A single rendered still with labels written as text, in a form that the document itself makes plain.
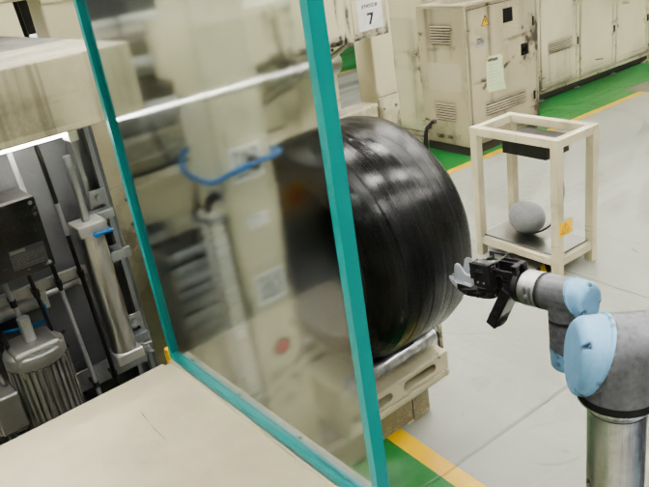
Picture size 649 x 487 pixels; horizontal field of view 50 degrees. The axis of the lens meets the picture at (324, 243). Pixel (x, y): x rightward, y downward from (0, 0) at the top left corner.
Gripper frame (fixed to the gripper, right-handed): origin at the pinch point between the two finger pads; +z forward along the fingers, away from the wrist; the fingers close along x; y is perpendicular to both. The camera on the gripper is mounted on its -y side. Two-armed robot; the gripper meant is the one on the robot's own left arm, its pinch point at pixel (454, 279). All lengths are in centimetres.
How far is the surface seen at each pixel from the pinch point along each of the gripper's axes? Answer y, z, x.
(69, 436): 12, -2, 89
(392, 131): 33.8, 16.0, -4.1
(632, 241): -106, 110, -256
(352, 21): 59, 42, -21
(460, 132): -64, 307, -337
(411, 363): -26.7, 18.5, 2.4
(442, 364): -30.7, 16.1, -6.0
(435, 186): 21.4, 3.8, -2.6
